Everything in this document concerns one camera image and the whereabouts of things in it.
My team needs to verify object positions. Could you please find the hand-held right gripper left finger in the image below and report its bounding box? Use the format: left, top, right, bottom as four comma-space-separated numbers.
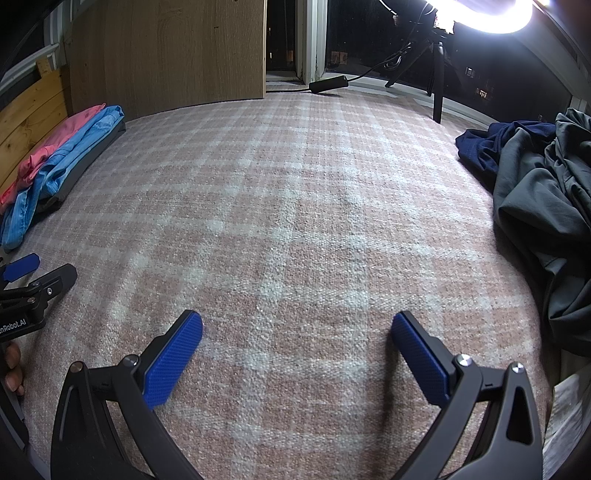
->
51, 310, 204, 480

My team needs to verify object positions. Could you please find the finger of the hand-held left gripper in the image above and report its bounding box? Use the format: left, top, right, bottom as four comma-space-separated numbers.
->
18, 264, 78, 303
0, 253, 41, 283

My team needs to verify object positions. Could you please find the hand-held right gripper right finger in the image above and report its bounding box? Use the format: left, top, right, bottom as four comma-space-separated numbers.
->
390, 310, 546, 480

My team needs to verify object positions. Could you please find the pile of dark blue clothes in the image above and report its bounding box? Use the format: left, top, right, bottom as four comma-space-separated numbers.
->
492, 108, 591, 356

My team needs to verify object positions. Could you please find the person's left hand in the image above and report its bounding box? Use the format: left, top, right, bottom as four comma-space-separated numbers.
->
0, 344, 25, 397

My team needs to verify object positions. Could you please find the blue folded garment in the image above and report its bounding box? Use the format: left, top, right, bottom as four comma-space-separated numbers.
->
0, 106, 125, 250

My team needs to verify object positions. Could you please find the dark grey folded garment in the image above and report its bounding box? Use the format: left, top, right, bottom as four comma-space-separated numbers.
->
32, 121, 127, 213

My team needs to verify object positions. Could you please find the pink folded garment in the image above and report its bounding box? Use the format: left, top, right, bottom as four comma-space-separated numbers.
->
0, 104, 107, 208

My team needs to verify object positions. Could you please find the wooden headboard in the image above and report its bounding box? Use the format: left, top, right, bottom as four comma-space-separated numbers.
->
0, 58, 70, 195

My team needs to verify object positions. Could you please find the pale patterned cloth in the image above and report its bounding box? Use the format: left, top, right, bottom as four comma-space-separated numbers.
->
542, 368, 591, 480

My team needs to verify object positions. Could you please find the navy blue garment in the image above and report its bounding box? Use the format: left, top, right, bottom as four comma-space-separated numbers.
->
455, 120, 561, 190

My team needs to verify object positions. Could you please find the cardboard box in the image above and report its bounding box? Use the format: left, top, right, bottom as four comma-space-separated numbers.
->
62, 0, 269, 121

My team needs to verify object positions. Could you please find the black power adapter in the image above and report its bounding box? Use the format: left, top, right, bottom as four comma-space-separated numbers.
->
308, 76, 348, 94

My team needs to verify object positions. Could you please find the black adapter cable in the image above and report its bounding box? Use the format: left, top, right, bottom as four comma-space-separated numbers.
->
346, 41, 416, 83

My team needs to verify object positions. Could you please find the white window frame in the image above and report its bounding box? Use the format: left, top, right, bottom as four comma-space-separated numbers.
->
295, 0, 329, 88

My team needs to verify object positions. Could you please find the ring light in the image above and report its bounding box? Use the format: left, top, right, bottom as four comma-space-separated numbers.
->
425, 0, 539, 37

